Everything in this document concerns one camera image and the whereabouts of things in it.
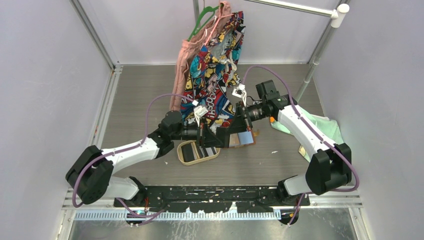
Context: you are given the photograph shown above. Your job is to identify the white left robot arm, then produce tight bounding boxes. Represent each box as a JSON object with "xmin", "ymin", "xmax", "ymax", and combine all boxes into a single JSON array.
[{"xmin": 65, "ymin": 111, "xmax": 230, "ymax": 208}]

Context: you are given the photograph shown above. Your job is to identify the pink clothes hanger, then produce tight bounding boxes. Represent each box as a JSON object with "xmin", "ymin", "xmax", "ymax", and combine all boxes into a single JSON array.
[{"xmin": 202, "ymin": 1, "xmax": 233, "ymax": 46}]

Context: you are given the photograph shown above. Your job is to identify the green clothes hanger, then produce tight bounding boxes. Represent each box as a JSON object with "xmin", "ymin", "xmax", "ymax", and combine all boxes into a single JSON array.
[{"xmin": 187, "ymin": 5, "xmax": 220, "ymax": 42}]

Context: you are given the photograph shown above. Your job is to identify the colourful comic print shorts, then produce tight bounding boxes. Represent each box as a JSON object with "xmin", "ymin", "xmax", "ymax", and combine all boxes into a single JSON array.
[{"xmin": 180, "ymin": 11, "xmax": 245, "ymax": 133}]

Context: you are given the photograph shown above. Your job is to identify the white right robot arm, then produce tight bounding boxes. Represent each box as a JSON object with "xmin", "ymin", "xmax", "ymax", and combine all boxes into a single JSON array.
[{"xmin": 232, "ymin": 80, "xmax": 353, "ymax": 206}]

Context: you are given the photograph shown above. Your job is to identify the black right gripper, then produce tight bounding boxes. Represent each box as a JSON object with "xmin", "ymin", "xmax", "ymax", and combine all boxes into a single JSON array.
[{"xmin": 226, "ymin": 101, "xmax": 267, "ymax": 135}]

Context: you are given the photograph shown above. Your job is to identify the mint green cartoon cloth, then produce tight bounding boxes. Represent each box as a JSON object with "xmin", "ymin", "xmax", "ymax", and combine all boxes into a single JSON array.
[{"xmin": 269, "ymin": 107, "xmax": 344, "ymax": 144}]

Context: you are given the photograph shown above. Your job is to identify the pink hanging garment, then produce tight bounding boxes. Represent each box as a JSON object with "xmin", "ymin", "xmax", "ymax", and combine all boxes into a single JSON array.
[{"xmin": 172, "ymin": 18, "xmax": 213, "ymax": 95}]

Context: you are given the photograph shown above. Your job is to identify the stack of dark cards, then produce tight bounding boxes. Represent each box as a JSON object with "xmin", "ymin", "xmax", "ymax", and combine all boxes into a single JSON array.
[{"xmin": 181, "ymin": 143, "xmax": 218, "ymax": 163}]

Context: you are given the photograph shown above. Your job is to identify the white clothes rack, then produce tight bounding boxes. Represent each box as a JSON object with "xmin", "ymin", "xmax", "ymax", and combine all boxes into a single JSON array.
[{"xmin": 193, "ymin": 0, "xmax": 351, "ymax": 102}]

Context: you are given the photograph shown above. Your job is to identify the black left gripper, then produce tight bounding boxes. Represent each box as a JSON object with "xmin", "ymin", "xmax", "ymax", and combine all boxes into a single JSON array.
[{"xmin": 171, "ymin": 118, "xmax": 223, "ymax": 149}]

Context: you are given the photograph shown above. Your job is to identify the beige oval card tray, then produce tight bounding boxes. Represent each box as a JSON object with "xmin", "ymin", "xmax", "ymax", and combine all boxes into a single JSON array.
[{"xmin": 176, "ymin": 140, "xmax": 222, "ymax": 167}]

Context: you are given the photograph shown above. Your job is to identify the brown leather card holder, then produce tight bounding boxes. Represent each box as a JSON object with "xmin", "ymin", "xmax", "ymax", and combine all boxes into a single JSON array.
[{"xmin": 228, "ymin": 129, "xmax": 260, "ymax": 148}]

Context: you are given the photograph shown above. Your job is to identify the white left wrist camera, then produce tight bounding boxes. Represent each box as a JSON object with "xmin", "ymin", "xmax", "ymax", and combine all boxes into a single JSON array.
[{"xmin": 192, "ymin": 100, "xmax": 208, "ymax": 127}]

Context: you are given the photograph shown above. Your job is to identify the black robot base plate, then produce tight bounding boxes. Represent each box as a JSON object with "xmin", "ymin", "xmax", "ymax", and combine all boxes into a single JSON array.
[{"xmin": 113, "ymin": 185, "xmax": 310, "ymax": 213}]

